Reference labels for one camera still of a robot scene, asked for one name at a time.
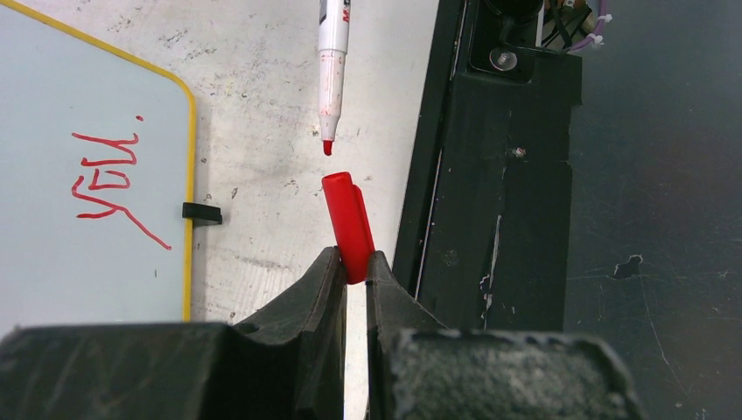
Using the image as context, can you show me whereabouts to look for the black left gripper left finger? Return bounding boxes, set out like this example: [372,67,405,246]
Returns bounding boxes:
[1,247,347,419]

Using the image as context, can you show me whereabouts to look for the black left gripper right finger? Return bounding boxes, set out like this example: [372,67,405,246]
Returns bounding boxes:
[366,251,646,419]

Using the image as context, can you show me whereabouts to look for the red marker cap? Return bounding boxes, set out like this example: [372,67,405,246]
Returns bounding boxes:
[322,171,375,284]

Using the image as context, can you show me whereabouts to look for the yellow framed whiteboard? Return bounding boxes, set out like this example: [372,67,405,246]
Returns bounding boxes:
[1,1,197,332]

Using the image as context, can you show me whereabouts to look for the red capped whiteboard marker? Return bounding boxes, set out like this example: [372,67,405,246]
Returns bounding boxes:
[318,0,352,156]

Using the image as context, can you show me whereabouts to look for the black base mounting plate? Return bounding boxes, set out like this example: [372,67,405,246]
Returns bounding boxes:
[393,1,582,332]

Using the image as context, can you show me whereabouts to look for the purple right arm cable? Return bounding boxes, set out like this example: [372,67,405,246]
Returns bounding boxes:
[564,0,613,54]

